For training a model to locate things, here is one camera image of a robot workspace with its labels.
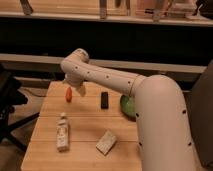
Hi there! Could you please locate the small red pepper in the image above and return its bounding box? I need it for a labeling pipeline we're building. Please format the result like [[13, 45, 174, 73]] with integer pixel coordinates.
[[65, 87, 72, 102]]

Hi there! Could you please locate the black office chair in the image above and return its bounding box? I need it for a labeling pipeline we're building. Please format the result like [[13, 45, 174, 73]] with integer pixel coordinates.
[[0, 63, 39, 151]]

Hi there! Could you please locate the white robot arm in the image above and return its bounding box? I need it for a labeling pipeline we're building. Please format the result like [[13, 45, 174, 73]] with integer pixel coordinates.
[[60, 48, 196, 171]]

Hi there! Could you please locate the white tube bottle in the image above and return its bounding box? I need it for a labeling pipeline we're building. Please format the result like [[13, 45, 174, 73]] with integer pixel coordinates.
[[56, 113, 69, 152]]

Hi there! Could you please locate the green ceramic bowl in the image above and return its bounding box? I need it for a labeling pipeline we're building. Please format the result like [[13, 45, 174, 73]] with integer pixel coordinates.
[[120, 95, 135, 118]]

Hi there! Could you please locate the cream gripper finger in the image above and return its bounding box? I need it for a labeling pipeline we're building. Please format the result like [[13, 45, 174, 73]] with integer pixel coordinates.
[[76, 85, 86, 97]]

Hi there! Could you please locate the black rectangular block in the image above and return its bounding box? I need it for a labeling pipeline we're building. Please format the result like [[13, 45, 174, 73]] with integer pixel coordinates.
[[101, 92, 109, 109]]

